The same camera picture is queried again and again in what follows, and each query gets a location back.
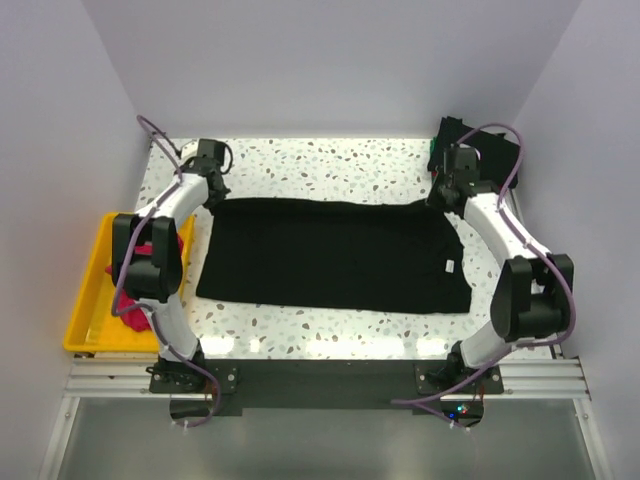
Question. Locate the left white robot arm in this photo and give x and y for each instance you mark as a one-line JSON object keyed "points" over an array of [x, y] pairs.
{"points": [[146, 265]]}

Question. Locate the red pink t shirt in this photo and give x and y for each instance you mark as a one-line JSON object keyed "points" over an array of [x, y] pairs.
{"points": [[136, 319]]}

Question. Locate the aluminium frame rail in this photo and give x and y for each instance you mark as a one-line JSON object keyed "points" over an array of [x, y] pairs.
{"points": [[521, 379]]}

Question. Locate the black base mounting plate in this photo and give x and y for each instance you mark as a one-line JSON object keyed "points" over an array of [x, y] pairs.
{"points": [[233, 386]]}

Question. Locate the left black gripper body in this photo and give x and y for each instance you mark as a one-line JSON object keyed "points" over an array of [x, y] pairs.
{"points": [[218, 196]]}

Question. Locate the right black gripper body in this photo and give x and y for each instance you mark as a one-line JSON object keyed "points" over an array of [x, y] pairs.
{"points": [[438, 197]]}

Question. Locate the yellow plastic bin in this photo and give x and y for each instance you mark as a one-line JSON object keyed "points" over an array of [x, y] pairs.
{"points": [[91, 327]]}

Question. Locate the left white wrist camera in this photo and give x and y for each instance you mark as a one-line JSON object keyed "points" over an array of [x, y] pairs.
{"points": [[189, 150]]}

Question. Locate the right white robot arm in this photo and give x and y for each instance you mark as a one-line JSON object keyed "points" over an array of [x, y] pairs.
{"points": [[533, 303]]}

